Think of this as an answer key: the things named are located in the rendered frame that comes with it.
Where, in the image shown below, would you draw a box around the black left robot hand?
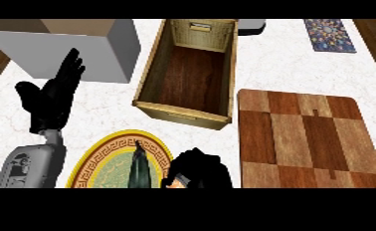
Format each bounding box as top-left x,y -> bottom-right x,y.
13,47 -> 87,135

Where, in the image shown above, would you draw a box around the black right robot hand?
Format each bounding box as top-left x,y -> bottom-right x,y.
160,146 -> 234,189

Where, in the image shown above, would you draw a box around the checkered wooden cutting board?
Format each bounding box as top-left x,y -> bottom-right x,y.
236,88 -> 376,189

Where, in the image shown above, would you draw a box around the rectangular wicker basket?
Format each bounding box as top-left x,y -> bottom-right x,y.
131,18 -> 240,131

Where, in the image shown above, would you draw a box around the dark green pointed object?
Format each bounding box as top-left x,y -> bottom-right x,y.
126,139 -> 154,189

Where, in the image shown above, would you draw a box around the brown wooden edge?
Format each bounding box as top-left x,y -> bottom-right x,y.
0,50 -> 11,76

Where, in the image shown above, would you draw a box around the large grey box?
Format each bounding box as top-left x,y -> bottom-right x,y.
0,18 -> 143,85

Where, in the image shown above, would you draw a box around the yellow rimmed green plate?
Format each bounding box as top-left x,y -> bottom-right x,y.
64,128 -> 177,189

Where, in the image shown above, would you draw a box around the tan flat panel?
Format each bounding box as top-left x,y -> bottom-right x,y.
39,18 -> 118,38

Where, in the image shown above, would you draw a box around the grey and black appliance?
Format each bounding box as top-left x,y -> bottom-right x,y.
236,18 -> 266,37

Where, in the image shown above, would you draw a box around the blue patterned placemat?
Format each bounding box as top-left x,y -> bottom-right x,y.
302,18 -> 358,54

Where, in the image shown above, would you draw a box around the brown wooden panel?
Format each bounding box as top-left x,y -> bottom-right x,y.
351,18 -> 376,62

